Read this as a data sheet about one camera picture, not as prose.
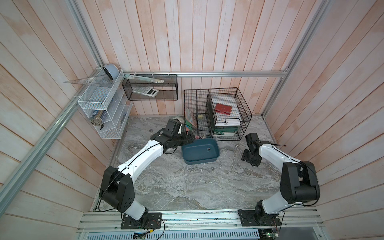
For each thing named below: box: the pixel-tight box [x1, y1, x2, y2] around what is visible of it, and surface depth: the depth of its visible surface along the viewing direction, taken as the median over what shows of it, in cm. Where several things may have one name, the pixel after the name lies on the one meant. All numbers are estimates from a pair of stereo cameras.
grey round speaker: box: [103, 63, 120, 80], surface depth 85 cm
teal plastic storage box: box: [181, 138, 220, 165], surface depth 100 cm
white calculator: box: [132, 87, 159, 97], surface depth 100 cm
